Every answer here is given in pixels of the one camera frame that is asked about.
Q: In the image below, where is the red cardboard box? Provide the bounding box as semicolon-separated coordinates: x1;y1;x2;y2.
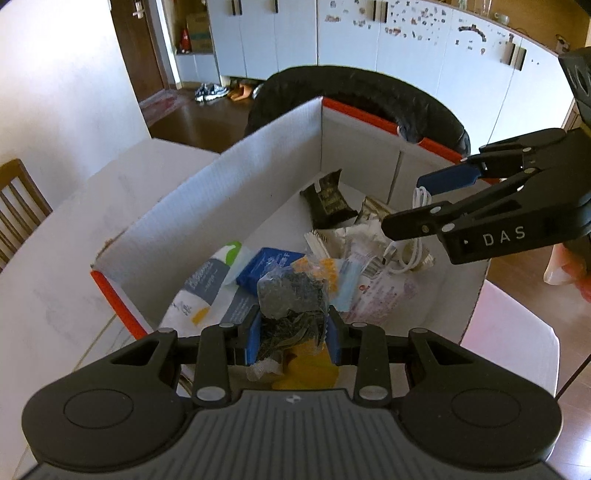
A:
90;96;492;344

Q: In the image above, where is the silver foil packet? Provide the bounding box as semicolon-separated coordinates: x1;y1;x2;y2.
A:
358;196;393;224

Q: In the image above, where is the white packet green print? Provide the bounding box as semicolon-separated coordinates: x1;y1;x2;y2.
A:
159;241;252;333

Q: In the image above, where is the white cable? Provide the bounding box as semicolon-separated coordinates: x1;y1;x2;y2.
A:
383;185;432;273

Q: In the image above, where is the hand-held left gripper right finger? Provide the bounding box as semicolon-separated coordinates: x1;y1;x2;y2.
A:
325;307;467;407

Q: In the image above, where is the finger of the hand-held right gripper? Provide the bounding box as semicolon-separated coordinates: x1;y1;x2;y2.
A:
381;161;580;241
418;128;573;195

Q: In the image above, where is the thin black cable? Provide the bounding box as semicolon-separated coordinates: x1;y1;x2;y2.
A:
556;355;591;400

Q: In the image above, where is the cardboard box in shelf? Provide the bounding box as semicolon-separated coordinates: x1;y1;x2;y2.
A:
186;12;214;53

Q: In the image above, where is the orange dotted packet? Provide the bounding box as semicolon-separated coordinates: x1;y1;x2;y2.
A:
291;257;342;296

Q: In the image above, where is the blue packet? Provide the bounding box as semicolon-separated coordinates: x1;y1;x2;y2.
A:
236;248;305;289

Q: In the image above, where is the blue face mask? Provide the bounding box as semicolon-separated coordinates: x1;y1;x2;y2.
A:
330;261;365;312

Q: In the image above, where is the white crumpled packet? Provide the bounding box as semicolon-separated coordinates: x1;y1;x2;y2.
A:
305;222;393;259

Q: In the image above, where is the pair of sneakers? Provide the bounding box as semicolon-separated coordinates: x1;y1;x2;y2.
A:
194;83;228;102

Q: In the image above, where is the black snack packet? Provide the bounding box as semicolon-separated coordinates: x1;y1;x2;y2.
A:
300;170;360;229

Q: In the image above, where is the dark clear packet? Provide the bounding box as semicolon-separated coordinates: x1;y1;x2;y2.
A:
256;268;333;365

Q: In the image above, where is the yellow packet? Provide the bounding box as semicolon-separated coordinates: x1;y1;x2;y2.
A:
272;344;340;393

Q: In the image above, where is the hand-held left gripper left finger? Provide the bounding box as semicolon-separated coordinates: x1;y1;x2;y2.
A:
111;305;262;407

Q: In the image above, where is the brown wooden door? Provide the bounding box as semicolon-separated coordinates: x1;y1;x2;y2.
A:
110;0;169;100

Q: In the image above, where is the wooden chair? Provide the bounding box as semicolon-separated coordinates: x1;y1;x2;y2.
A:
0;159;54;273

